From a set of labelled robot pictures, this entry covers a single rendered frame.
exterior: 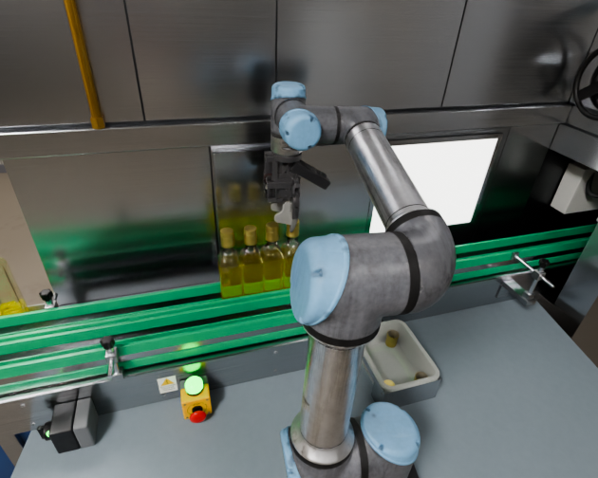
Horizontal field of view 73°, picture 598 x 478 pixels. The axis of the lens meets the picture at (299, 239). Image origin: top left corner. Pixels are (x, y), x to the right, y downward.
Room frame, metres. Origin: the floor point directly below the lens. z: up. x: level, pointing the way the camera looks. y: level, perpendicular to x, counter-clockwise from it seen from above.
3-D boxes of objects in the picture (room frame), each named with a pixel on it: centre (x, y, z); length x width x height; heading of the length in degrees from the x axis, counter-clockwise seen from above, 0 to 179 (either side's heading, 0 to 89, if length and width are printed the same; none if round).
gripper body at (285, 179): (0.90, 0.05, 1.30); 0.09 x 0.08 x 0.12; 104
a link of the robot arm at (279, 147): (0.90, 0.04, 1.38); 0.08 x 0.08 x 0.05
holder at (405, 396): (0.79, -0.27, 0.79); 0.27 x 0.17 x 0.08; 19
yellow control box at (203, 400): (0.62, 0.24, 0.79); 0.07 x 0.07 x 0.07; 19
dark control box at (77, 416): (0.53, 0.51, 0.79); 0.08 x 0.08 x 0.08; 19
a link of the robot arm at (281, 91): (0.90, 0.04, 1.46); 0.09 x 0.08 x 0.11; 14
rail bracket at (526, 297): (1.03, -0.75, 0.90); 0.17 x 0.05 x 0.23; 19
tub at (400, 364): (0.77, -0.28, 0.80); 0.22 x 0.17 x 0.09; 19
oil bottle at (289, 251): (0.90, 0.02, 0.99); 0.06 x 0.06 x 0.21; 18
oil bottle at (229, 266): (0.85, 0.18, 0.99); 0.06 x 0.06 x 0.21; 18
